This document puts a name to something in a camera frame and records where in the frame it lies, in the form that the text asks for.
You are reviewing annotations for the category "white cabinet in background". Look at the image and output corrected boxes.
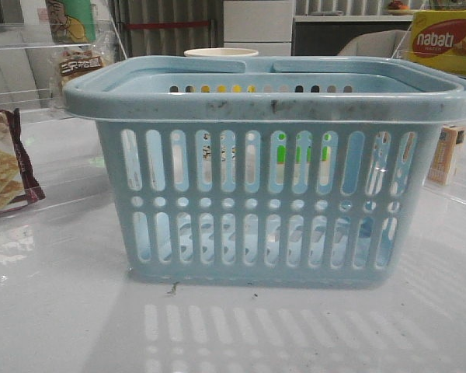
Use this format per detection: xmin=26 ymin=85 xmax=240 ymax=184
xmin=223 ymin=1 xmax=295 ymax=56

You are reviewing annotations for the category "light blue plastic basket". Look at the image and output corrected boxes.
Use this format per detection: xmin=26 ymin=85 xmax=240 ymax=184
xmin=63 ymin=56 xmax=466 ymax=288

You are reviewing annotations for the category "clear acrylic shelf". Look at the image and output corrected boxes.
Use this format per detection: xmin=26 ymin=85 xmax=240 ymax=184
xmin=0 ymin=19 xmax=130 ymax=218
xmin=388 ymin=29 xmax=466 ymax=211

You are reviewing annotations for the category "small orange carton box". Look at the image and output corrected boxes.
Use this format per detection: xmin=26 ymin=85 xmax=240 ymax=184
xmin=427 ymin=125 xmax=465 ymax=186

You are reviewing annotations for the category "clear acrylic right shelf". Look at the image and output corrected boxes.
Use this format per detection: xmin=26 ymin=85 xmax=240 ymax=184
xmin=388 ymin=29 xmax=466 ymax=211

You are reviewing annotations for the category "yellow popcorn paper cup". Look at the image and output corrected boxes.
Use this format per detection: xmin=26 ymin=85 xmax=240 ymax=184
xmin=184 ymin=47 xmax=259 ymax=58

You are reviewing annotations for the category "clear acrylic left shelf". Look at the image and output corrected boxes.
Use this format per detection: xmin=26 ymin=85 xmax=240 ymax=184
xmin=0 ymin=19 xmax=130 ymax=218

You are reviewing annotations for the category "maroon cracker snack packet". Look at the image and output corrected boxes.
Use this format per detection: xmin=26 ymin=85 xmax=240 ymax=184
xmin=0 ymin=109 xmax=45 ymax=214

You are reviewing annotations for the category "yellow nabati wafer box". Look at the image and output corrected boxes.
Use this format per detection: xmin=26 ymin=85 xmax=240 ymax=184
xmin=404 ymin=10 xmax=466 ymax=76

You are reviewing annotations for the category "green cartoon printed bottle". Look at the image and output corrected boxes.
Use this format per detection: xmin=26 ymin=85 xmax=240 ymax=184
xmin=45 ymin=0 xmax=96 ymax=44

